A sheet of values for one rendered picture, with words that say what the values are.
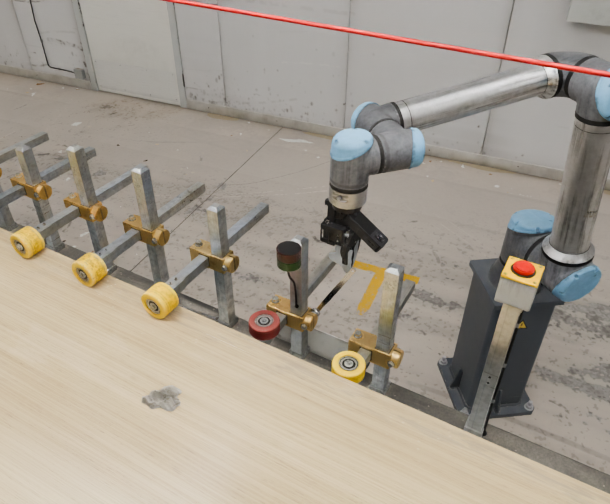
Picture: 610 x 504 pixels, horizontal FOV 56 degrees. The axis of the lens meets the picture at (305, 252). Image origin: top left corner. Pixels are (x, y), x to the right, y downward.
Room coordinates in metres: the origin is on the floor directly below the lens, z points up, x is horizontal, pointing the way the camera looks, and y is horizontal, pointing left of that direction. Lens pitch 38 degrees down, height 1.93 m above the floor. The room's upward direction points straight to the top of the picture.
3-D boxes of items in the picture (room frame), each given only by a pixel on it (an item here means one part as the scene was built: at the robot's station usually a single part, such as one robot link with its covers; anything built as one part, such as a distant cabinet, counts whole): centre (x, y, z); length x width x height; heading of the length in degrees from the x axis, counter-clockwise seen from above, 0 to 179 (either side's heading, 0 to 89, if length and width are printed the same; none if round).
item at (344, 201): (1.14, -0.10, 1.22); 0.10 x 0.09 x 0.05; 150
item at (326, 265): (1.21, 0.01, 0.84); 0.43 x 0.03 x 0.04; 151
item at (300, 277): (1.11, 0.01, 0.87); 0.04 x 0.04 x 0.48; 61
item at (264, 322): (1.04, 0.10, 0.85); 0.08 x 0.08 x 0.11
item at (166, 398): (0.80, 0.31, 0.91); 0.09 x 0.07 x 0.02; 85
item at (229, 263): (1.25, 0.25, 0.95); 0.14 x 0.06 x 0.05; 61
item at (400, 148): (1.19, -0.21, 1.32); 0.12 x 0.12 x 0.09; 20
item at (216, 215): (1.24, 0.23, 0.89); 0.04 x 0.04 x 0.48; 61
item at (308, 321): (1.12, 0.04, 0.85); 0.14 x 0.06 x 0.05; 61
